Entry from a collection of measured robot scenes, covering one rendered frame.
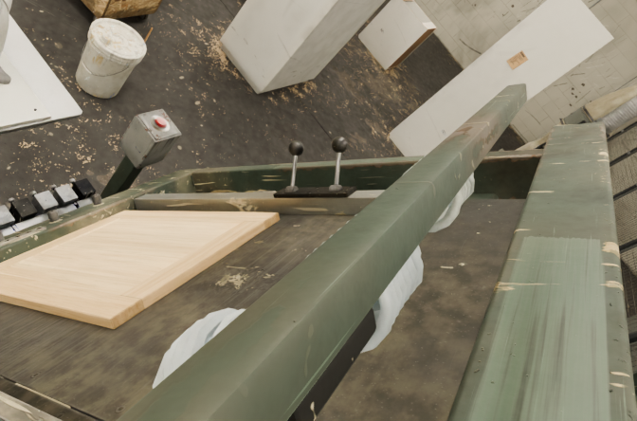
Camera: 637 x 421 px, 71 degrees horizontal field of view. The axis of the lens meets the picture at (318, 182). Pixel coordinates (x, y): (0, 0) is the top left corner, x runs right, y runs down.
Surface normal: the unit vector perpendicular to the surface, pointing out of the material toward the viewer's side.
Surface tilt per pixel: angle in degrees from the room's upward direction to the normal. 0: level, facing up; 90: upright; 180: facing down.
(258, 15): 90
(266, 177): 90
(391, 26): 90
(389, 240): 32
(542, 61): 90
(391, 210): 58
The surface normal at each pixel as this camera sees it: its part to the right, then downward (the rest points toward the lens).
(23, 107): 0.61, -0.54
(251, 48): -0.49, 0.32
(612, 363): -0.18, -0.95
